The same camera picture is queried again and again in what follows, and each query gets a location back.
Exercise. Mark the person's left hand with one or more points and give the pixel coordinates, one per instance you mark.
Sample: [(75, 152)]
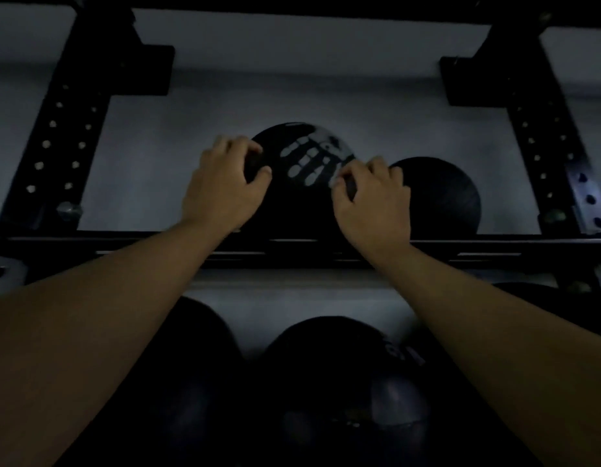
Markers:
[(218, 194)]

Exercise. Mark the plain black medicine ball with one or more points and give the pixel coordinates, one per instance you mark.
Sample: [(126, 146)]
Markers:
[(444, 199)]

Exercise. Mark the person's right thumb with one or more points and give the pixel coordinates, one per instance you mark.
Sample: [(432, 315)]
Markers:
[(343, 188)]

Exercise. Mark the person's left thumb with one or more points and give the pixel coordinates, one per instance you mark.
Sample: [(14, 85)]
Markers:
[(259, 178)]

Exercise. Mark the person's right hand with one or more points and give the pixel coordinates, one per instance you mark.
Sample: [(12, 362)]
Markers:
[(378, 213)]

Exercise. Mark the black metal storage rack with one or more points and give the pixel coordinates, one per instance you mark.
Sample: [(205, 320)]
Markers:
[(62, 140)]

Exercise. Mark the black ball with hand print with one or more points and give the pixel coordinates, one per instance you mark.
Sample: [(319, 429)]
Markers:
[(300, 209)]

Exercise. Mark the person's left forearm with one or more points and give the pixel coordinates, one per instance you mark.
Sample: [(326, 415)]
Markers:
[(86, 325)]

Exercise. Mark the large black medicine ball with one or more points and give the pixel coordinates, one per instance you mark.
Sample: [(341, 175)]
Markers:
[(184, 384), (563, 301)]

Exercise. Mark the person's right middle finger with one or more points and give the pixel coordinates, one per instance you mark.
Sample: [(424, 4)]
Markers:
[(378, 164)]

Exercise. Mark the black medicine ball purple panel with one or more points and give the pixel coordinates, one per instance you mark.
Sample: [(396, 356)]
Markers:
[(339, 384)]

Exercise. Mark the person's right forearm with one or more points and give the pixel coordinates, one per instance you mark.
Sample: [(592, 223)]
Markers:
[(514, 355)]

